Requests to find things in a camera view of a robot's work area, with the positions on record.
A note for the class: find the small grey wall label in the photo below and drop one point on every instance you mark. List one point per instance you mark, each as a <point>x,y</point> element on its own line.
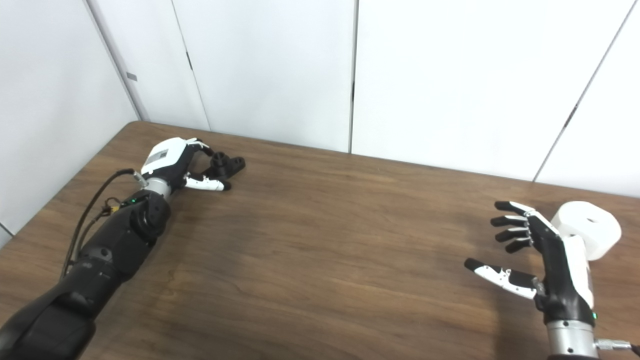
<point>131,76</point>

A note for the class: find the black plastic holder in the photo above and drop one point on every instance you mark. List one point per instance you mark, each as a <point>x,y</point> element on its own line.
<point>232,165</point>

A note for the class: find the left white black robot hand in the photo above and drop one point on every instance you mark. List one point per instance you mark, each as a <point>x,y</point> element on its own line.
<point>167,155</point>

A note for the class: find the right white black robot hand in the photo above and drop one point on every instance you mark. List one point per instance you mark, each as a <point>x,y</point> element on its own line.
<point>560,280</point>

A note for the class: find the round white plastic piece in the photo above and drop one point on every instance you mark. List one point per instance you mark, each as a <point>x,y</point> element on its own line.
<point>600,235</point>

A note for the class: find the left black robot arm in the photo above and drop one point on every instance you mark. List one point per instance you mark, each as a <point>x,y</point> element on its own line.
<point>100,260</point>

